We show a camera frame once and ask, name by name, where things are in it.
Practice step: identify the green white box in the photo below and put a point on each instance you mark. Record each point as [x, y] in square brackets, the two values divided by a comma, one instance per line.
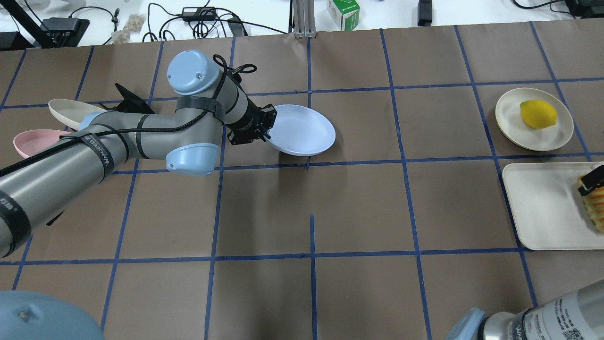
[345, 13]

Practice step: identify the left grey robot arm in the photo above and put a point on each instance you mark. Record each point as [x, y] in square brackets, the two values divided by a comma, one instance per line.
[39, 188]

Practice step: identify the black power adapter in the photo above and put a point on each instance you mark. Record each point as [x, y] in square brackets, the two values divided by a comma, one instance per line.
[190, 14]

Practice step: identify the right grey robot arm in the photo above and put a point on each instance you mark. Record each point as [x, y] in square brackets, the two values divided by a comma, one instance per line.
[577, 315]

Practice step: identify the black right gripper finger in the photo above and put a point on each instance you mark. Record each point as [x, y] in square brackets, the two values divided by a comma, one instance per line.
[591, 181]

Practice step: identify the aluminium frame post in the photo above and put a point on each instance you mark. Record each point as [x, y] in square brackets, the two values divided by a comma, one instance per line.
[302, 22]

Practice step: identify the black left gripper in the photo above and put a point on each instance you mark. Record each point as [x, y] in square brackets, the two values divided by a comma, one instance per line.
[246, 118]

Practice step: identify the black adapter top right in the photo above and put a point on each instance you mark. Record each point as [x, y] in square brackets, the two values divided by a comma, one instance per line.
[424, 13]

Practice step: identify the pink bowl on rack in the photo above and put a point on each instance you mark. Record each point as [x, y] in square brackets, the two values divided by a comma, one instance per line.
[30, 142]

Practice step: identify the cream bowl on rack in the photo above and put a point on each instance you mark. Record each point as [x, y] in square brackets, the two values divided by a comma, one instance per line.
[71, 113]

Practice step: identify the cream square tray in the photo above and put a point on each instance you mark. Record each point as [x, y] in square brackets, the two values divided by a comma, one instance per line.
[547, 208]

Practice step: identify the black device box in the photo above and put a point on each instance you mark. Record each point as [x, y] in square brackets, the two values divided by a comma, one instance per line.
[65, 31]

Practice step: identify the yellow striped bread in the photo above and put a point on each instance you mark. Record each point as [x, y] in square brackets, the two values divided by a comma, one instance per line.
[594, 205]

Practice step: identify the light blue plate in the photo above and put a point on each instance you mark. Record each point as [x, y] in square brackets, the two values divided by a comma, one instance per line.
[301, 131]

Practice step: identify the yellow lemon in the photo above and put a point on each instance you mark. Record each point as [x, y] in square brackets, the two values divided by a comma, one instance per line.
[538, 114]

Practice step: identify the cream round plate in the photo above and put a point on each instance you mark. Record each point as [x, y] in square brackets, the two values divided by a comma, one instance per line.
[507, 115]

